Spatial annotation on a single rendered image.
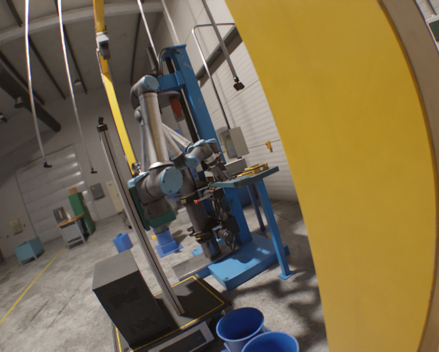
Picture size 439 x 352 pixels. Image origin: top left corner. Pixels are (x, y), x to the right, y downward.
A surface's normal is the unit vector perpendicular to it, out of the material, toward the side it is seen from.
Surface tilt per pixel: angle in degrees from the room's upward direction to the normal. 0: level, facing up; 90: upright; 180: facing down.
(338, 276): 90
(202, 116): 90
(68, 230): 90
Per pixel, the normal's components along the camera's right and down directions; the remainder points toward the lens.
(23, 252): 0.43, -0.05
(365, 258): -0.86, 0.35
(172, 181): 0.77, -0.11
